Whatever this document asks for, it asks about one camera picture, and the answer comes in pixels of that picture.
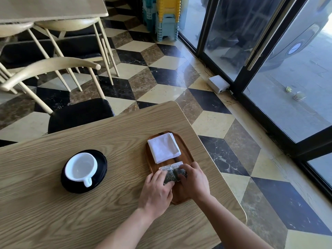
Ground light wooden table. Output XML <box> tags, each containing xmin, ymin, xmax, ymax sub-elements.
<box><xmin>0</xmin><ymin>0</ymin><xmax>109</xmax><ymax>24</ymax></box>

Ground white ceramic cup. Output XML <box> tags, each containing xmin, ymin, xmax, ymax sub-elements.
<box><xmin>64</xmin><ymin>152</ymin><xmax>98</xmax><ymax>188</ymax></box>

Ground person's right forearm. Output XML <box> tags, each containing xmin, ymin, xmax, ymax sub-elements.
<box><xmin>199</xmin><ymin>196</ymin><xmax>275</xmax><ymax>249</ymax></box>

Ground stack of teal plastic stools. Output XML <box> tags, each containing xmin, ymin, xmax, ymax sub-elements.
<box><xmin>142</xmin><ymin>0</ymin><xmax>159</xmax><ymax>33</ymax></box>

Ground metal door handle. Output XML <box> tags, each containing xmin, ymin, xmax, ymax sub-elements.
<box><xmin>244</xmin><ymin>0</ymin><xmax>297</xmax><ymax>71</ymax></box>

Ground light blue plastic stool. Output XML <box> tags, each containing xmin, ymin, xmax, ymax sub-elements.
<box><xmin>155</xmin><ymin>14</ymin><xmax>179</xmax><ymax>42</ymax></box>

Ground folded white napkins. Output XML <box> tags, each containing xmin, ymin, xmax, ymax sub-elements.
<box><xmin>147</xmin><ymin>132</ymin><xmax>181</xmax><ymax>164</ymax></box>

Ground person's left forearm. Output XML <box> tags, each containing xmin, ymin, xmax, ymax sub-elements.
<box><xmin>95</xmin><ymin>208</ymin><xmax>156</xmax><ymax>249</ymax></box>

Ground stack of yellow plastic stools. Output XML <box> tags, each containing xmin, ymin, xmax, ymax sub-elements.
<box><xmin>156</xmin><ymin>0</ymin><xmax>182</xmax><ymax>21</ymax></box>

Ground white box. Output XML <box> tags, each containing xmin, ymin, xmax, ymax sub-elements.
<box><xmin>207</xmin><ymin>75</ymin><xmax>231</xmax><ymax>94</ymax></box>

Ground dark tea bag packet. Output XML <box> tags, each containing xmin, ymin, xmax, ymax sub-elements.
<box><xmin>172</xmin><ymin>161</ymin><xmax>189</xmax><ymax>182</ymax></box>
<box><xmin>159</xmin><ymin>165</ymin><xmax>176</xmax><ymax>186</ymax></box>

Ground black bench seat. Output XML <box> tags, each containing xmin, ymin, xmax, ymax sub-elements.
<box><xmin>0</xmin><ymin>28</ymin><xmax>109</xmax><ymax>73</ymax></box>

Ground black saucer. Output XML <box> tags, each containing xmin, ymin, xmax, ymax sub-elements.
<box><xmin>61</xmin><ymin>149</ymin><xmax>108</xmax><ymax>194</ymax></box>

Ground wooden chair with black seat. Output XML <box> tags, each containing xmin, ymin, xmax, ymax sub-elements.
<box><xmin>0</xmin><ymin>57</ymin><xmax>116</xmax><ymax>135</ymax></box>

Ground person's left hand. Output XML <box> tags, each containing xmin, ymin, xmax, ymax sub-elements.
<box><xmin>137</xmin><ymin>170</ymin><xmax>175</xmax><ymax>221</ymax></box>

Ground grey car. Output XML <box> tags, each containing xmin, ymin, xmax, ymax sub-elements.
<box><xmin>259</xmin><ymin>0</ymin><xmax>332</xmax><ymax>73</ymax></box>

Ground brown wooden tray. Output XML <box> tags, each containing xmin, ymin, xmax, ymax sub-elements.
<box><xmin>145</xmin><ymin>131</ymin><xmax>195</xmax><ymax>206</ymax></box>

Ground light wooden chair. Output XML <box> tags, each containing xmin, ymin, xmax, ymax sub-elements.
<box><xmin>0</xmin><ymin>22</ymin><xmax>72</xmax><ymax>95</ymax></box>
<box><xmin>34</xmin><ymin>17</ymin><xmax>120</xmax><ymax>92</ymax></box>

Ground person's right hand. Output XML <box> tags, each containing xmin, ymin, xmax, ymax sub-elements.
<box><xmin>178</xmin><ymin>161</ymin><xmax>211</xmax><ymax>203</ymax></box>

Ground black framed glass door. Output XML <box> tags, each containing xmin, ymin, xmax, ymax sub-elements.
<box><xmin>179</xmin><ymin>0</ymin><xmax>332</xmax><ymax>197</ymax></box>

